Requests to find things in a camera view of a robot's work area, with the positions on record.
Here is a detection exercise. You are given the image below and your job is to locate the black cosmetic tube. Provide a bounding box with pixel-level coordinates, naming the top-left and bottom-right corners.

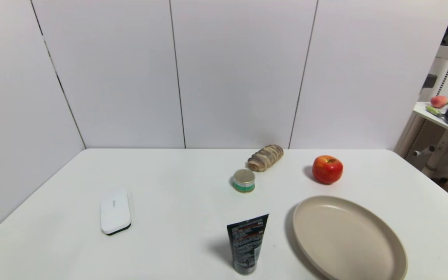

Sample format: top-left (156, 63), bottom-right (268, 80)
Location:
top-left (227, 213), bottom-right (270, 275)

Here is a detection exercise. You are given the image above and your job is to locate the beige brown plate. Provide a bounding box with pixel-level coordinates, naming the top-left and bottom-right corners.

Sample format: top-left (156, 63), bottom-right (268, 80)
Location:
top-left (292, 195), bottom-right (408, 280)

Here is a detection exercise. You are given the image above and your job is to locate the green tin can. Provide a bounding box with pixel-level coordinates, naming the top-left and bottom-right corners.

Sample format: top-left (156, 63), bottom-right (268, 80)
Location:
top-left (233, 169), bottom-right (256, 193)

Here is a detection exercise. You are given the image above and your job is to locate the brown striped bread roll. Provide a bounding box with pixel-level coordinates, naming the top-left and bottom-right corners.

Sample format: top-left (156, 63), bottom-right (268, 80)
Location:
top-left (247, 144), bottom-right (284, 172)

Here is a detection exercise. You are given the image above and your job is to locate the red apple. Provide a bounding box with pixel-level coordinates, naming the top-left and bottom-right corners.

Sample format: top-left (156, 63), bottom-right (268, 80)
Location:
top-left (312, 155), bottom-right (344, 185)

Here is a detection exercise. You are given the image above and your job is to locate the white whiteboard eraser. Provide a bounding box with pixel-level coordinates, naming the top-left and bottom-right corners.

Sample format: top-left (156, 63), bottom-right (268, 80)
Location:
top-left (100, 188), bottom-right (132, 236)

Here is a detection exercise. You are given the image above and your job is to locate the pink peach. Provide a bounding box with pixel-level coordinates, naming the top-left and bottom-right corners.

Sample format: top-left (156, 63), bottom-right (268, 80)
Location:
top-left (430, 95), bottom-right (448, 109)

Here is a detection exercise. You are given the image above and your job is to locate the white side table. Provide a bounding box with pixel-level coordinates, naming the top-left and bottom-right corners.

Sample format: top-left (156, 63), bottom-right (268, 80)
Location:
top-left (412, 101), bottom-right (448, 180)

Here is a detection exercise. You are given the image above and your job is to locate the white pegboard cabinet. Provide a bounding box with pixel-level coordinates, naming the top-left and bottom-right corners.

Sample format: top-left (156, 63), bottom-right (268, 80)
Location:
top-left (395, 45), bottom-right (448, 158)

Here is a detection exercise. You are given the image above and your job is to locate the green handled tool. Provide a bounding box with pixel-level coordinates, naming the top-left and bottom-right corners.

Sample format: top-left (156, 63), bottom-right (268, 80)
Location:
top-left (425, 105), bottom-right (447, 119)

